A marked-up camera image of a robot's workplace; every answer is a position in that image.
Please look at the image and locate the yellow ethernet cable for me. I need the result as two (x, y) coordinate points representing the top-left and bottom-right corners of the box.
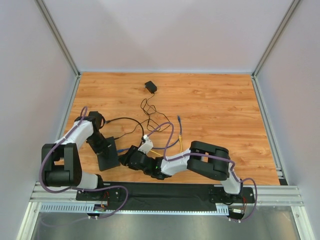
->
(151, 134), (184, 157)

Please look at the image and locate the front aluminium frame rail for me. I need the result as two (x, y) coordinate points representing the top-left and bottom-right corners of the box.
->
(29, 183), (304, 207)

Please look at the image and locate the grey slotted cable duct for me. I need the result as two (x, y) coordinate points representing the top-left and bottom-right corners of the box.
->
(39, 202), (229, 216)

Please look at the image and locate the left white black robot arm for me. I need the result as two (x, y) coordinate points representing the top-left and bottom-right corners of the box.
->
(39, 111), (111, 194)

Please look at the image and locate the black power adapter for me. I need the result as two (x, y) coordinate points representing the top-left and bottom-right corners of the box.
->
(144, 80), (158, 94)

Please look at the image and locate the aluminium frame post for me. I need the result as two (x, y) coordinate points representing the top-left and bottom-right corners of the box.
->
(34, 0), (81, 77)
(251, 0), (303, 77)

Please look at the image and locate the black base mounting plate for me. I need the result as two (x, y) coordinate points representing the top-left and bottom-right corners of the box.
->
(76, 182), (255, 212)

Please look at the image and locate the thin black adapter cord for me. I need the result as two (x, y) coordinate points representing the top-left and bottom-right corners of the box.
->
(117, 92), (172, 140)

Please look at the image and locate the black ethernet cable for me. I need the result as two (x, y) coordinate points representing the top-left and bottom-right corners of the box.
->
(105, 117), (145, 146)

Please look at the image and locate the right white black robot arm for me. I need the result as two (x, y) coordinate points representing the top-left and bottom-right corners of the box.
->
(118, 141), (242, 195)

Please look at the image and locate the black network switch box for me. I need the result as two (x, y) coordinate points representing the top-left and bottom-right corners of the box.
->
(97, 136), (120, 172)

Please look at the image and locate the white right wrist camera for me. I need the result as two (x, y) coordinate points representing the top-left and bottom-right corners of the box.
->
(138, 135), (154, 154)

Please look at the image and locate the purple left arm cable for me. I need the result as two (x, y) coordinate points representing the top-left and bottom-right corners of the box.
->
(39, 106), (130, 220)

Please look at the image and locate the left aluminium frame post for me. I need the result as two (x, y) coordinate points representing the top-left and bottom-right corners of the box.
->
(34, 0), (81, 77)

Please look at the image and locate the right aluminium frame post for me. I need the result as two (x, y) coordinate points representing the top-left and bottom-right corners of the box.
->
(251, 0), (303, 77)

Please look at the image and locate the blue ethernet cable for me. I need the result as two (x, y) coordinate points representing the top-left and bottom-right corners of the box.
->
(117, 115), (183, 153)

